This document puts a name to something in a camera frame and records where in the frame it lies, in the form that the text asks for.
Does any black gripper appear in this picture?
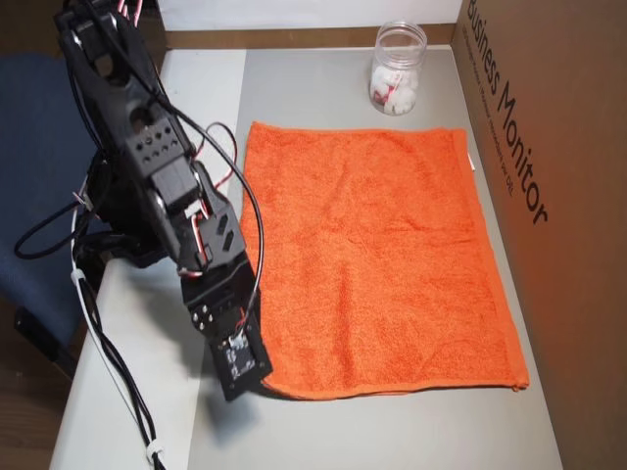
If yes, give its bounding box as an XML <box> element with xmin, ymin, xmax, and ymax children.
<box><xmin>178</xmin><ymin>254</ymin><xmax>266</xmax><ymax>345</ymax></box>

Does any brown cardboard monitor box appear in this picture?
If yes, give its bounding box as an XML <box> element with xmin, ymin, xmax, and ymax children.
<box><xmin>458</xmin><ymin>0</ymin><xmax>627</xmax><ymax>470</ymax></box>

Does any red white paper label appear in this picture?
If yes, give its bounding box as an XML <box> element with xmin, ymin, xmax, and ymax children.
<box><xmin>370</xmin><ymin>72</ymin><xmax>404</xmax><ymax>108</ymax></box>

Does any black square wrist camera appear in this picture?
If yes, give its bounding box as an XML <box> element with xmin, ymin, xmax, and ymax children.
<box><xmin>209</xmin><ymin>320</ymin><xmax>274</xmax><ymax>402</ymax></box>

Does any blue office chair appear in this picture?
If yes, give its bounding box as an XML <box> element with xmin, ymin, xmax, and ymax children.
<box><xmin>0</xmin><ymin>52</ymin><xmax>109</xmax><ymax>381</ymax></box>

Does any red white servo wire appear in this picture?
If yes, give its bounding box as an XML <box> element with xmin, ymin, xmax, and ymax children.
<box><xmin>178</xmin><ymin>122</ymin><xmax>242</xmax><ymax>278</ymax></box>
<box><xmin>116</xmin><ymin>0</ymin><xmax>144</xmax><ymax>24</ymax></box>

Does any orange terry towel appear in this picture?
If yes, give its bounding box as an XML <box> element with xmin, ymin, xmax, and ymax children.
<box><xmin>242</xmin><ymin>120</ymin><xmax>532</xmax><ymax>400</ymax></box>

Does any clear plastic jar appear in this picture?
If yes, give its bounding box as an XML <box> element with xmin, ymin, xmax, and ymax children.
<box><xmin>367</xmin><ymin>20</ymin><xmax>427</xmax><ymax>118</ymax></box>

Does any thin black camera cable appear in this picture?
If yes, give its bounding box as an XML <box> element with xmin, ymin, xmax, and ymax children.
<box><xmin>63</xmin><ymin>0</ymin><xmax>268</xmax><ymax>339</ymax></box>

